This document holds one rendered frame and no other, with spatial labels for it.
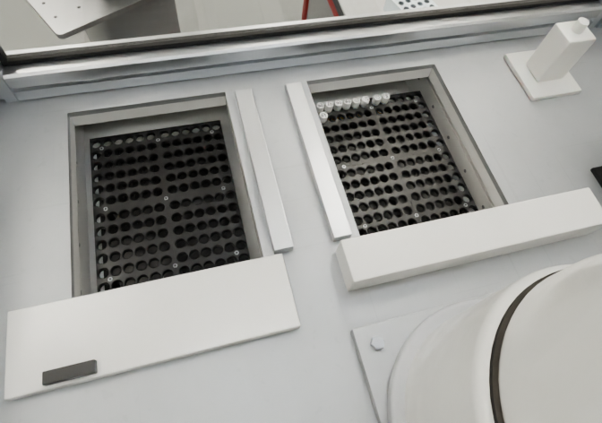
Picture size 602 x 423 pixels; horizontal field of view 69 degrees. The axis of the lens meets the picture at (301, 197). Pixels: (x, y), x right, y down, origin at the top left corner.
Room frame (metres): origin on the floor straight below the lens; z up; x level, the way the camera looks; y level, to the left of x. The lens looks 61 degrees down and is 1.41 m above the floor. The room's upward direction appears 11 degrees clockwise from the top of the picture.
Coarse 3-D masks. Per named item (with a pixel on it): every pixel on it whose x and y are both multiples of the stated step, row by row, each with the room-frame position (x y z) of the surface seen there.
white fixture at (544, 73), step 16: (560, 32) 0.53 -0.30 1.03; (576, 32) 0.53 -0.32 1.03; (544, 48) 0.54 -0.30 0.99; (560, 48) 0.52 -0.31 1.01; (576, 48) 0.52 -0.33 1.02; (512, 64) 0.54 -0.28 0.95; (528, 64) 0.54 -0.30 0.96; (544, 64) 0.52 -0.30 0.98; (560, 64) 0.52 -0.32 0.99; (528, 80) 0.51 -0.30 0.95; (544, 80) 0.51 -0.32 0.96; (560, 80) 0.53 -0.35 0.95; (528, 96) 0.49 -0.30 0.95; (544, 96) 0.49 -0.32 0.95; (560, 96) 0.50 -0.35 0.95
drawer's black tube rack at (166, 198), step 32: (96, 160) 0.27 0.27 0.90; (128, 160) 0.28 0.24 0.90; (160, 160) 0.29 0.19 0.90; (192, 160) 0.30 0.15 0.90; (224, 160) 0.33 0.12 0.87; (128, 192) 0.23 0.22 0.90; (160, 192) 0.26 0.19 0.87; (192, 192) 0.25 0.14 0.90; (224, 192) 0.26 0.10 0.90; (96, 224) 0.18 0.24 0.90; (128, 224) 0.19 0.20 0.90; (160, 224) 0.21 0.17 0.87; (192, 224) 0.21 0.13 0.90; (224, 224) 0.23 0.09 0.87; (96, 256) 0.14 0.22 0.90; (128, 256) 0.16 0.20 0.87; (160, 256) 0.16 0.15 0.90; (192, 256) 0.18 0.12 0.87; (224, 256) 0.17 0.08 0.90
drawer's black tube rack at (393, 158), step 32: (352, 128) 0.43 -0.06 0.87; (384, 128) 0.42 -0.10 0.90; (416, 128) 0.45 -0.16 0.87; (352, 160) 0.35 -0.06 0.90; (384, 160) 0.36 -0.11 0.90; (416, 160) 0.39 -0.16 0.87; (448, 160) 0.38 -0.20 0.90; (352, 192) 0.30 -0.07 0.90; (384, 192) 0.31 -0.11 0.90; (416, 192) 0.32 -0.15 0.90; (448, 192) 0.33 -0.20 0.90; (384, 224) 0.26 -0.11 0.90
